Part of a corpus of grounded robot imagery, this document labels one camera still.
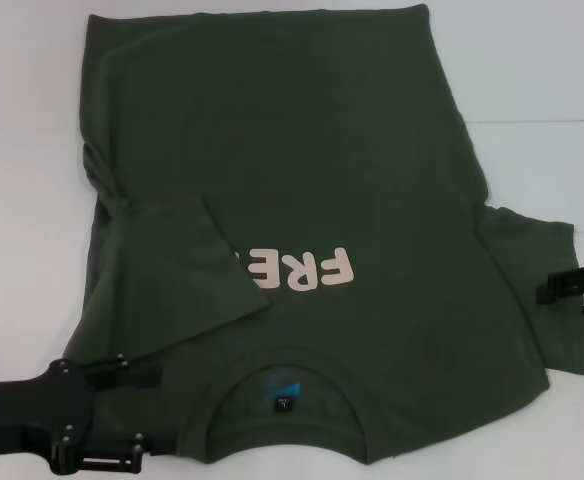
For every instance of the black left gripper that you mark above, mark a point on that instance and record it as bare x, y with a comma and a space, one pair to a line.
32, 410

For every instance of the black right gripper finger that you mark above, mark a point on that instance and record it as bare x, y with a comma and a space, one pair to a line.
572, 286

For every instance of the dark green printed t-shirt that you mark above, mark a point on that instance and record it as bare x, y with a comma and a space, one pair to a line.
272, 125

